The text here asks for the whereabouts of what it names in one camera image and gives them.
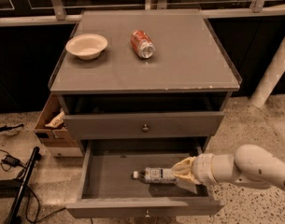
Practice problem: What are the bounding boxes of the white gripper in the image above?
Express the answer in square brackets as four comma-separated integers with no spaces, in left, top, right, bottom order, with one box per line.
[171,154,217,186]

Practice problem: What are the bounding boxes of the blue plastic water bottle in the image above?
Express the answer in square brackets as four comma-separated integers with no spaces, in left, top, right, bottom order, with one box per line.
[133,167,178,184]

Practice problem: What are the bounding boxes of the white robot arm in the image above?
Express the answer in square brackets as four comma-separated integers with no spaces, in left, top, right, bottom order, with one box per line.
[171,36,285,191]

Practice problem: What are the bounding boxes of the grey top drawer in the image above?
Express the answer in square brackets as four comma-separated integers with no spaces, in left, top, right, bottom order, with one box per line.
[64,111,224,140]

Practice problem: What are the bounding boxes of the grey drawer cabinet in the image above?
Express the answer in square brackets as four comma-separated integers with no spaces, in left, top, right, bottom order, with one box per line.
[50,9,240,149]

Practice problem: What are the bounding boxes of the grey open middle drawer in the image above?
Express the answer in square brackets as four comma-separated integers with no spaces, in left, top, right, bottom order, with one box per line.
[66,138,222,218]

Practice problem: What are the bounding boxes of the red soda can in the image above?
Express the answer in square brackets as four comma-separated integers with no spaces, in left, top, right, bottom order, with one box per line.
[130,30,155,59]

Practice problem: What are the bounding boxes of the crumpled paper bag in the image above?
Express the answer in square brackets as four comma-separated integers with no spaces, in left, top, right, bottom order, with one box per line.
[46,111,64,129]

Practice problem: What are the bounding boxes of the brown cardboard box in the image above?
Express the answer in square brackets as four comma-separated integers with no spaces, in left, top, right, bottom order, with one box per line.
[35,95,83,157]

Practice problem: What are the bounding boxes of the white paper bowl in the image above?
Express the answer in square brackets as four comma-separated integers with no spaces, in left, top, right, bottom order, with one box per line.
[65,34,107,61]

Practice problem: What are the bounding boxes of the black power adapter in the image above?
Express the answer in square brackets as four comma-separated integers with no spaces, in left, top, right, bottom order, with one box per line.
[2,155,21,167]

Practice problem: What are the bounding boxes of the black pole stand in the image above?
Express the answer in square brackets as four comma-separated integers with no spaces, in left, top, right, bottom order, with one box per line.
[5,147,40,224]

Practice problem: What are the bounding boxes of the black floor cable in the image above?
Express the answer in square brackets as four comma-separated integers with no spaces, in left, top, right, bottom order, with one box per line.
[0,145,66,224]

